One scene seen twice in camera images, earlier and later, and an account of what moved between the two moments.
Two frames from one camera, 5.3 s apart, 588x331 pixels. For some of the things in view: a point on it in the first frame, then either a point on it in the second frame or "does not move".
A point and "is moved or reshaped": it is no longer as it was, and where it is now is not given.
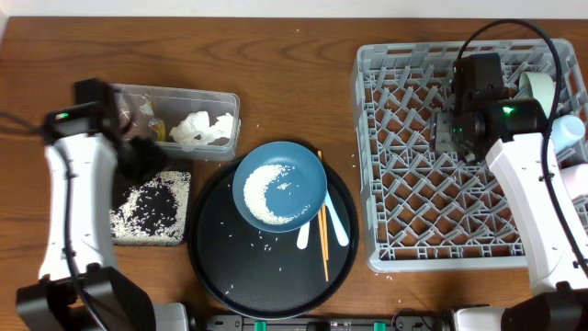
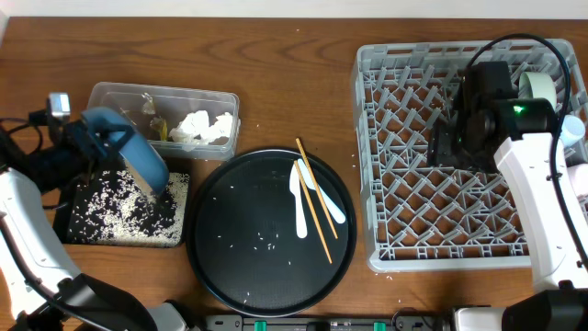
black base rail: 398,323 does not move
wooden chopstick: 322,233 → 316,187
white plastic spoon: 303,236 → 295,187
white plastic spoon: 342,234 → 329,203
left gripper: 155,154 → 77,139
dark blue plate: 279,186 is moved or reshaped
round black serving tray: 265,275 does not move
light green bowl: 541,86 does not move
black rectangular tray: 154,213 does not move
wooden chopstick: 325,229 → 311,207
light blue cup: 566,130 does not move
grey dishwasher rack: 424,211 does not move
